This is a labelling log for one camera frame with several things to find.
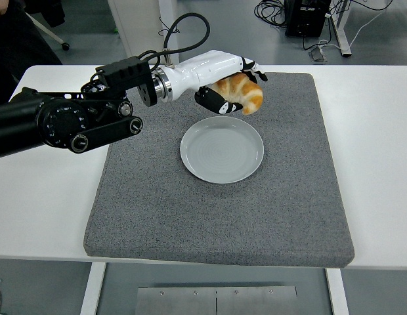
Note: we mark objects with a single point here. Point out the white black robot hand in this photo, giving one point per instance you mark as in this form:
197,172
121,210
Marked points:
210,67

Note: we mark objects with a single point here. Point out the golden croissant bread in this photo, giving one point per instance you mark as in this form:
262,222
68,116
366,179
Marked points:
249,92

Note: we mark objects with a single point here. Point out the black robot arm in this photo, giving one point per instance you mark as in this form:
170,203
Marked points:
59,124

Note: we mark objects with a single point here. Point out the grey round plate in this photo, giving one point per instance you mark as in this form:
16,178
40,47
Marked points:
221,154

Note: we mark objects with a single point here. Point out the grey metal plate with screws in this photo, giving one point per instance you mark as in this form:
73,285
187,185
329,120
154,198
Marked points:
216,302

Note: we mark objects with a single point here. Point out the person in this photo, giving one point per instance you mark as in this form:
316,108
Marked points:
16,49

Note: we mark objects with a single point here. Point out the black hanging garment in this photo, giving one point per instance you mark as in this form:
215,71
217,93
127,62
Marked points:
52,13

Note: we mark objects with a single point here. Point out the white chair leg with caster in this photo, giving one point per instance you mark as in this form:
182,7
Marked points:
49,33

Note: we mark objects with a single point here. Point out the white cabinet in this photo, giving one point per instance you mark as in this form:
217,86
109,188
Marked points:
141,26

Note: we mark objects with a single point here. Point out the black computer case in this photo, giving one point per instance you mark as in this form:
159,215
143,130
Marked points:
305,19

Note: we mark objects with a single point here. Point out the clear plastic piece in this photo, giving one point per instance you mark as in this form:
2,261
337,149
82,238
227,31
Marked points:
317,55

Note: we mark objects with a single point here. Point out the white desk leg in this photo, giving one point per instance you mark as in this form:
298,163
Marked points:
343,29

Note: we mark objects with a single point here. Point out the grey felt mat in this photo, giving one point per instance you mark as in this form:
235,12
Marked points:
206,223

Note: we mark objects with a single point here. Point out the white table leg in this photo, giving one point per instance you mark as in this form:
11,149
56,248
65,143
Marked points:
92,288
338,295

